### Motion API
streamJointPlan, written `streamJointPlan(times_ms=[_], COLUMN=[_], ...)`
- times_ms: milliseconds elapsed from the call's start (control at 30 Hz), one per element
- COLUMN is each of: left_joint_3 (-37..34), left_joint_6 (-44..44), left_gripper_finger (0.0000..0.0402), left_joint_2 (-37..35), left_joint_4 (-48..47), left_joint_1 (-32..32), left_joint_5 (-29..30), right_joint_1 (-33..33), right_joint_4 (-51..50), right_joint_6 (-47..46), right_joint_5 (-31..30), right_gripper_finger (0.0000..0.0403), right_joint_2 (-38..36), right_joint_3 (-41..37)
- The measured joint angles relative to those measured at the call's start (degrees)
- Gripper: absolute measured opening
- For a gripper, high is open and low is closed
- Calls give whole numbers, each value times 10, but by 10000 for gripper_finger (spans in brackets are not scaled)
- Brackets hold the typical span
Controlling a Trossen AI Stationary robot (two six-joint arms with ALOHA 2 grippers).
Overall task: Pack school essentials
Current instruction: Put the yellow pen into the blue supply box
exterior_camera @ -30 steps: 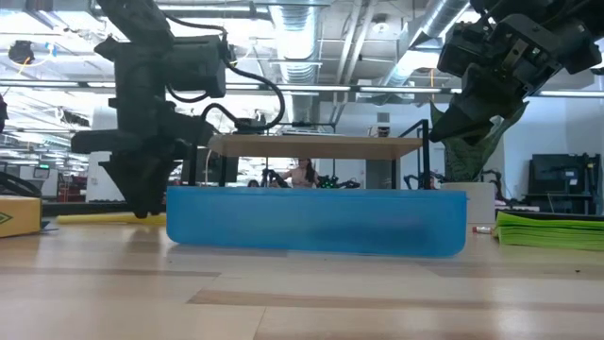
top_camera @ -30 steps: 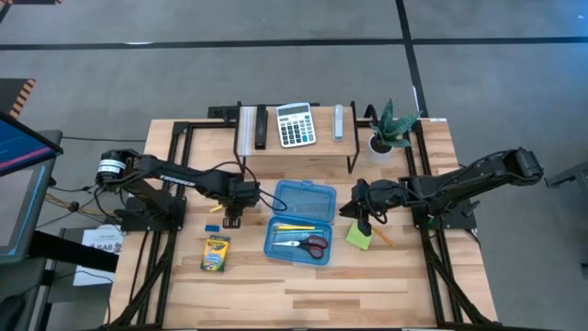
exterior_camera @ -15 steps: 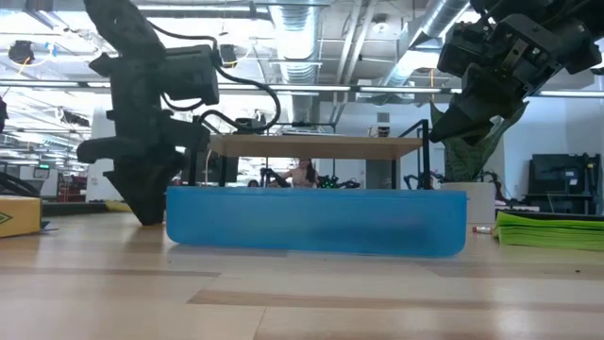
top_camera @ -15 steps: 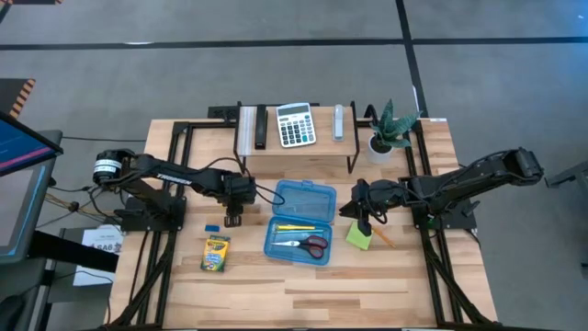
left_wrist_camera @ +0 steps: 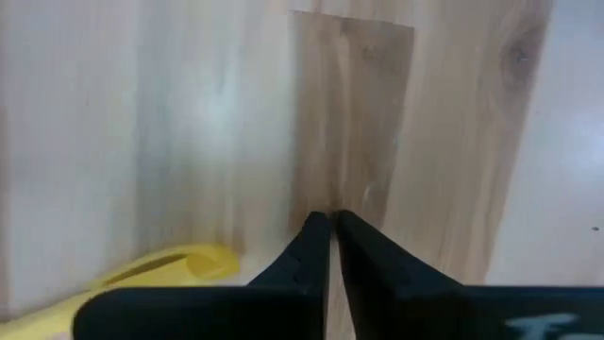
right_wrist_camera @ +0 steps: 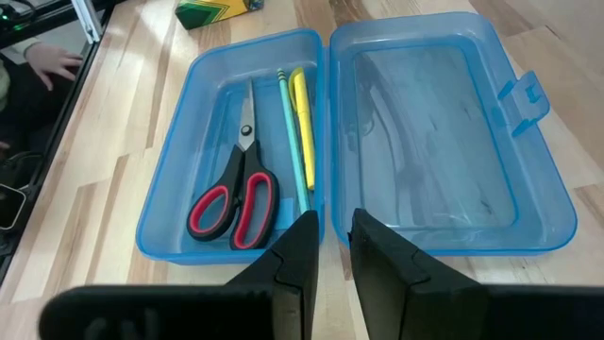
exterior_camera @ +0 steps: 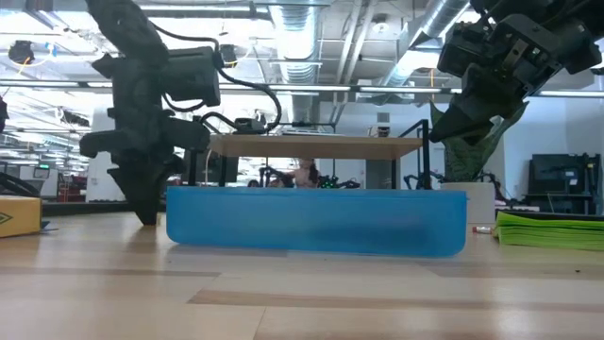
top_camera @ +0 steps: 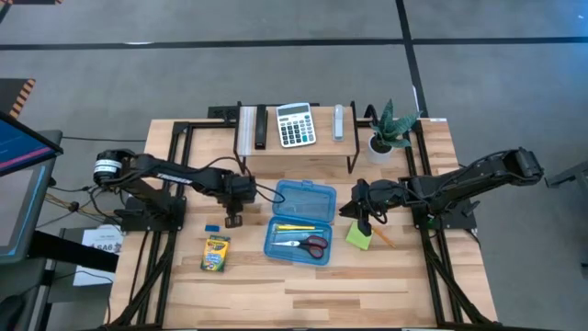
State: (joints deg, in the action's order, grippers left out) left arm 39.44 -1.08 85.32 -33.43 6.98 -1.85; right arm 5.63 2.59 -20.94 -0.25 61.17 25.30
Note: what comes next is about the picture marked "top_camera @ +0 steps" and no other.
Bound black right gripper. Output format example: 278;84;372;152
338;177;402;237

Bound grey desk calculator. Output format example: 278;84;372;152
275;101;318;149

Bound black floor cable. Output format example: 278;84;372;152
62;135;147;143

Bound white printed paper sheet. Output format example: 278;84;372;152
72;223;126;288

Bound potted plant in white pot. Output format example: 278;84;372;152
366;98;423;166

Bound blue plastic pencil case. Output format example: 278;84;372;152
263;178;338;267

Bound black stapler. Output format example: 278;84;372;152
254;104;269;151

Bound wooden shelf riser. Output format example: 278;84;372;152
232;100;361;176

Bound hazard striped floor plate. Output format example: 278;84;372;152
0;77;37;120

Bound orange pencil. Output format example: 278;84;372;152
373;228;397;250

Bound black power strip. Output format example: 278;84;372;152
207;104;241;122

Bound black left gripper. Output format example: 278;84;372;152
216;169;259;230

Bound black monitor stand base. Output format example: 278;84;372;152
0;229;120;331

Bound dark computer screen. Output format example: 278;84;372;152
0;109;64;178

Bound green sticky note pad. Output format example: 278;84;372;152
345;222;375;252

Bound yellow crayon box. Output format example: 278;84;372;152
199;234;232;273

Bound black aluminium table frame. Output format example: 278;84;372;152
107;103;502;330

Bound grey stand leg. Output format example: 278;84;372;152
544;159;588;189

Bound red handled scissors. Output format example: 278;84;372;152
271;234;331;260

